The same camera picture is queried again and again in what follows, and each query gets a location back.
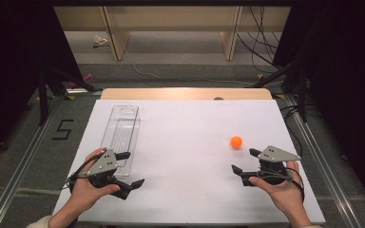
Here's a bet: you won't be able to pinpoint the beige wooden shelf unit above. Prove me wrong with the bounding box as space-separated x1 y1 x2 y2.
53 5 292 62

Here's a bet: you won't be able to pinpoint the clear plastic tray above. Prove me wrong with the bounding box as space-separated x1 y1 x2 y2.
100 104 142 178

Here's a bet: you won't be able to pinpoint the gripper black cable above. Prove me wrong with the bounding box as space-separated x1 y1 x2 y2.
66 153 106 193
256 166 306 203

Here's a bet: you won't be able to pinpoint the orange ball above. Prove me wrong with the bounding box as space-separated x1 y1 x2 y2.
230 135 243 149

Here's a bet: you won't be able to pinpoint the bundle of black cables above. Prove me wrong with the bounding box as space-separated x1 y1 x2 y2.
236 6 283 75

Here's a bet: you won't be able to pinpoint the crumpled white paper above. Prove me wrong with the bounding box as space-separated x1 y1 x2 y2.
92 34 109 48

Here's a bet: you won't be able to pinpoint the person's left hand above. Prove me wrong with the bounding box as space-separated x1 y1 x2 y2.
68 147 122 213

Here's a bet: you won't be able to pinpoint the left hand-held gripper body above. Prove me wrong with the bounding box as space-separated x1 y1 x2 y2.
86 149 123 194

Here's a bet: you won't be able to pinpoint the white flat papers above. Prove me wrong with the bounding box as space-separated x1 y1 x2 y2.
66 87 90 95

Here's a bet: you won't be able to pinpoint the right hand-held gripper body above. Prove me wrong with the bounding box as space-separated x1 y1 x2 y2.
256 145 302 186

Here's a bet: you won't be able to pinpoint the pink object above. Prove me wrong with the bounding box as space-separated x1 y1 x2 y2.
82 72 96 84

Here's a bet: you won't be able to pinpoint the person's right hand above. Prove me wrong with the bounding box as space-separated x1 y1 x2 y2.
248 161 305 217

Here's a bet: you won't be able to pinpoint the light wooden table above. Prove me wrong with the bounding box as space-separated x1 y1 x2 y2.
100 87 274 102

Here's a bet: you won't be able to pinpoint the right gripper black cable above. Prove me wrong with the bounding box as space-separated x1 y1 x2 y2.
256 166 306 203

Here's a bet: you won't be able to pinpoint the black curtain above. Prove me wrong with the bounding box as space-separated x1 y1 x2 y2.
0 0 84 165
272 0 365 210

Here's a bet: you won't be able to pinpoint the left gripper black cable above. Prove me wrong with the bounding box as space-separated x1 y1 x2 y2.
66 153 106 193

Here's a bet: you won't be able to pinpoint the aluminium floor rail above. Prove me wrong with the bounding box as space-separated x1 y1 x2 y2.
0 94 65 228
283 94 362 228

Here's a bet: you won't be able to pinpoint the black metal stand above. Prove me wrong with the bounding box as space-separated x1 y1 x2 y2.
37 66 104 126
252 61 309 124

